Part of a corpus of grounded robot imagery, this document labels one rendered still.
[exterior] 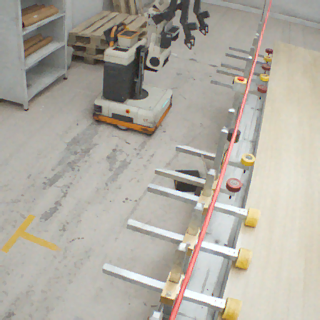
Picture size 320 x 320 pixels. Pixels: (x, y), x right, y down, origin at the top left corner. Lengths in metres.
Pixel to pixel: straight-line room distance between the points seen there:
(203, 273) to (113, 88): 2.28
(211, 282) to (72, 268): 1.10
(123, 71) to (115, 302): 2.08
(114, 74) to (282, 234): 2.38
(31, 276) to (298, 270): 1.70
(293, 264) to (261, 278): 0.17
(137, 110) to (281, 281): 2.49
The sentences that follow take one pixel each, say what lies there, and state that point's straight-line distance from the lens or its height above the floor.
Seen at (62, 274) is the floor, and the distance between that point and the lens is 2.57.
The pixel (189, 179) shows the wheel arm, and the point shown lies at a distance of 1.95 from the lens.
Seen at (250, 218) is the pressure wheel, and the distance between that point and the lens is 1.68.
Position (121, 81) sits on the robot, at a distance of 3.59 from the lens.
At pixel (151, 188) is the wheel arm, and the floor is 0.96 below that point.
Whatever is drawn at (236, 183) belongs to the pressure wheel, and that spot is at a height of 0.90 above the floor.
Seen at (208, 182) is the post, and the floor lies 1.05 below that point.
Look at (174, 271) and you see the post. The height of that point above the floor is 1.03.
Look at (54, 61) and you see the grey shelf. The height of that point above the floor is 0.21.
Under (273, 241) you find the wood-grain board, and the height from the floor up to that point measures 0.90.
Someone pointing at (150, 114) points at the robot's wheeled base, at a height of 0.26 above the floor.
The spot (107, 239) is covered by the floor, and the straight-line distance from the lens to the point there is 2.75.
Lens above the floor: 2.10
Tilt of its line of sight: 37 degrees down
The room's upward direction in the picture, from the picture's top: 7 degrees clockwise
